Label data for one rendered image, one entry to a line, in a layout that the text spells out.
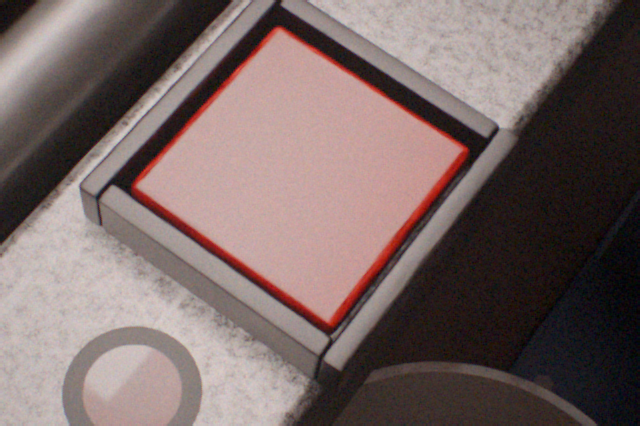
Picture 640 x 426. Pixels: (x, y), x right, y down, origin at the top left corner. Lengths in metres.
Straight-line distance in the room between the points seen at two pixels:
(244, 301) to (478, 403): 0.66
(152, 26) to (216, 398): 0.11
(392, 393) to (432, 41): 0.59
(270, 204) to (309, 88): 0.03
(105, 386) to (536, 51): 0.14
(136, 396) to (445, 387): 0.63
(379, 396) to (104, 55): 0.60
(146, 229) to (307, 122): 0.05
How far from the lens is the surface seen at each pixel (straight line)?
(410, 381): 0.91
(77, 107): 0.34
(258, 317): 0.29
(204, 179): 0.31
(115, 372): 0.30
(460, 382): 0.91
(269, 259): 0.30
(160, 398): 0.30
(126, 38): 0.35
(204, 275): 0.30
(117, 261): 0.32
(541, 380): 1.29
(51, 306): 0.31
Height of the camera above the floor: 1.20
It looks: 64 degrees down
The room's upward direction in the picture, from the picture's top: 10 degrees clockwise
